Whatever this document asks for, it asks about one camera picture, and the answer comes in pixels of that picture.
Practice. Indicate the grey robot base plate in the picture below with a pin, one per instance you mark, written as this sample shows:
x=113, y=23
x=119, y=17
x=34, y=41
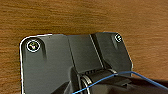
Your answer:
x=50, y=66

